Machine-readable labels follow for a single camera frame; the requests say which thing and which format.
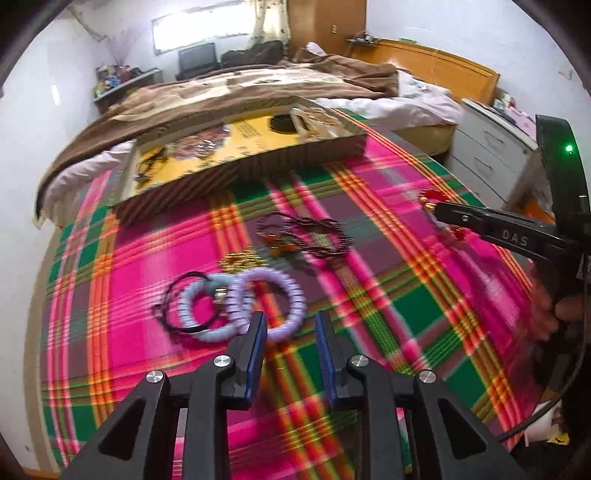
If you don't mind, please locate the red bead bracelet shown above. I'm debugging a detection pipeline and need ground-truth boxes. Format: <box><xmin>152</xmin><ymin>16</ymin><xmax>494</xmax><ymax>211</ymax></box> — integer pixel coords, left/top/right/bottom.
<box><xmin>418</xmin><ymin>187</ymin><xmax>467</xmax><ymax>241</ymax></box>

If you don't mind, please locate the thin black hair tie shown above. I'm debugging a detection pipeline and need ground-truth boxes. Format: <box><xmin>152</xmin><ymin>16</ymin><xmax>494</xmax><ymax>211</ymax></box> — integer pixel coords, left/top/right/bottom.
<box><xmin>154</xmin><ymin>271</ymin><xmax>222</xmax><ymax>334</ymax></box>

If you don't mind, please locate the light blue beaded bracelet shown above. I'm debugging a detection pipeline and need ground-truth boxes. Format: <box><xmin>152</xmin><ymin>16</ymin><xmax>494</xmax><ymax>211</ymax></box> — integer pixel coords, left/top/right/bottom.
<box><xmin>178</xmin><ymin>272</ymin><xmax>243</xmax><ymax>343</ymax></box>

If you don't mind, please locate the yellow mattress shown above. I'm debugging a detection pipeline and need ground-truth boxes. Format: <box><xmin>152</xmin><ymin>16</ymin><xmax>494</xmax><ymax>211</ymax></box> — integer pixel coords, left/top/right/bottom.
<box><xmin>392</xmin><ymin>121</ymin><xmax>455</xmax><ymax>158</ymax></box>

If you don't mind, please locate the pink green plaid cloth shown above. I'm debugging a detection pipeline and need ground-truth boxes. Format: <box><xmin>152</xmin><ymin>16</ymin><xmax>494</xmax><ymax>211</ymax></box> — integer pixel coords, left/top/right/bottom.
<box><xmin>39</xmin><ymin>108</ymin><xmax>543</xmax><ymax>480</ymax></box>

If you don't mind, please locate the grey drawer cabinet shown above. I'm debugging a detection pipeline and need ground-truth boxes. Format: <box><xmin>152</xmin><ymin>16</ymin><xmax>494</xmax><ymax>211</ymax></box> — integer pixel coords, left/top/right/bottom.
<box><xmin>445</xmin><ymin>98</ymin><xmax>550</xmax><ymax>213</ymax></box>

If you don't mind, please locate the cluttered desk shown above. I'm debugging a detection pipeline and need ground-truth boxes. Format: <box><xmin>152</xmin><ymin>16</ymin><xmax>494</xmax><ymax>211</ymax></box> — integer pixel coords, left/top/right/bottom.
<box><xmin>93</xmin><ymin>67</ymin><xmax>162</xmax><ymax>114</ymax></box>

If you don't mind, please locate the wooden wardrobe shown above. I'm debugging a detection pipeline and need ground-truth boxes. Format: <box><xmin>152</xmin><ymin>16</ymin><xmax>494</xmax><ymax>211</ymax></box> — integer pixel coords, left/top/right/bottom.
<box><xmin>286</xmin><ymin>0</ymin><xmax>368</xmax><ymax>58</ymax></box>

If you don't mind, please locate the person's right hand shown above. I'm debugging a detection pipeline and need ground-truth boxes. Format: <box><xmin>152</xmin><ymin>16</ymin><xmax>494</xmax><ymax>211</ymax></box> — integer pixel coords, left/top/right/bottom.
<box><xmin>531</xmin><ymin>276</ymin><xmax>591</xmax><ymax>341</ymax></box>

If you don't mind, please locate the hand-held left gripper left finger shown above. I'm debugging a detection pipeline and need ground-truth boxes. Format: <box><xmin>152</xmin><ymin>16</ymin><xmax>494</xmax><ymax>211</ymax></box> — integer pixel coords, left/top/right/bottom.
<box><xmin>60</xmin><ymin>311</ymin><xmax>269</xmax><ymax>480</ymax></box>

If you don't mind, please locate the wooden bed headboard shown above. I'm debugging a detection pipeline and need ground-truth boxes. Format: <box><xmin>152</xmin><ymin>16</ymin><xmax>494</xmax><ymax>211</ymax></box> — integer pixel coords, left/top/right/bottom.
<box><xmin>376</xmin><ymin>38</ymin><xmax>502</xmax><ymax>104</ymax></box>

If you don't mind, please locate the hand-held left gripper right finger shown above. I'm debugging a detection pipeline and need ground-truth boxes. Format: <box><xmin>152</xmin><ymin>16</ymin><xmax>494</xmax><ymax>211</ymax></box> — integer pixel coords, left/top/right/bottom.
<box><xmin>314</xmin><ymin>311</ymin><xmax>532</xmax><ymax>480</ymax></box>

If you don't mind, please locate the patterned curtain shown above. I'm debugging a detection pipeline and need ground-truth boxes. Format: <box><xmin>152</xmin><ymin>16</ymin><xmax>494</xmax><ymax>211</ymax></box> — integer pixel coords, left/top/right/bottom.
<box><xmin>247</xmin><ymin>0</ymin><xmax>291</xmax><ymax>49</ymax></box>

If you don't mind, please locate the small amber bead ornament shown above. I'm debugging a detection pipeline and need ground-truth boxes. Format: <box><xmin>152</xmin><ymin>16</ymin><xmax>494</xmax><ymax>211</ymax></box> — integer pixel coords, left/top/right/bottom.
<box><xmin>263</xmin><ymin>234</ymin><xmax>296</xmax><ymax>254</ymax></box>

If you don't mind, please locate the window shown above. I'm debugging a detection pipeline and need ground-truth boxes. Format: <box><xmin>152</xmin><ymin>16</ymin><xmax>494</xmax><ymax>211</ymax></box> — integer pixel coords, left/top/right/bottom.
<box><xmin>152</xmin><ymin>7</ymin><xmax>259</xmax><ymax>54</ymax></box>

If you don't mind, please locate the purple spiral hair tie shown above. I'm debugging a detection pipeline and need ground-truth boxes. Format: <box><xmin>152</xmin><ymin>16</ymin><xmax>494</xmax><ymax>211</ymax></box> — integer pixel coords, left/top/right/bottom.
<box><xmin>228</xmin><ymin>268</ymin><xmax>305</xmax><ymax>342</ymax></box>

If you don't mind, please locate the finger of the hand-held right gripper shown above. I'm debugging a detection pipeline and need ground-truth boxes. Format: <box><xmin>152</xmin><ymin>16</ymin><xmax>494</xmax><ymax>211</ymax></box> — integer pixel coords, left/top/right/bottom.
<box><xmin>434</xmin><ymin>200</ymin><xmax>566</xmax><ymax>253</ymax></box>

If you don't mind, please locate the gold chain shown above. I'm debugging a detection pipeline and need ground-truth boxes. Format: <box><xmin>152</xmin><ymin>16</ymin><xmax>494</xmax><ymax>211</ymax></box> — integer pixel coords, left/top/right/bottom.
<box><xmin>219</xmin><ymin>251</ymin><xmax>269</xmax><ymax>271</ymax></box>

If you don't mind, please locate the brown blanket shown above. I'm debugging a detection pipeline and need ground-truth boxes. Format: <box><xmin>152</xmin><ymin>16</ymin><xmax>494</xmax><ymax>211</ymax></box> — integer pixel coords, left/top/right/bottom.
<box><xmin>34</xmin><ymin>55</ymin><xmax>400</xmax><ymax>217</ymax></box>

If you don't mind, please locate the dark garnet bead bracelet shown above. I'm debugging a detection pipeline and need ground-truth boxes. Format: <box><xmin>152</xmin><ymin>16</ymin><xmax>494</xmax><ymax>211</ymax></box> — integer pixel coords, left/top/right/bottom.
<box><xmin>256</xmin><ymin>213</ymin><xmax>354</xmax><ymax>257</ymax></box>

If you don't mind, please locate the black cable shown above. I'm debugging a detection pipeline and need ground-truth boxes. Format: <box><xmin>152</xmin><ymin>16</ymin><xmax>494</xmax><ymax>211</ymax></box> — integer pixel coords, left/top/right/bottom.
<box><xmin>499</xmin><ymin>364</ymin><xmax>585</xmax><ymax>439</ymax></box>

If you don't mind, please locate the patterned cardboard box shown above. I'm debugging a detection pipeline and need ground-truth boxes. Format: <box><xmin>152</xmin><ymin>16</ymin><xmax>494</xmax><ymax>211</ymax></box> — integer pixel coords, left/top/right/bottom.
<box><xmin>113</xmin><ymin>96</ymin><xmax>368</xmax><ymax>227</ymax></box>

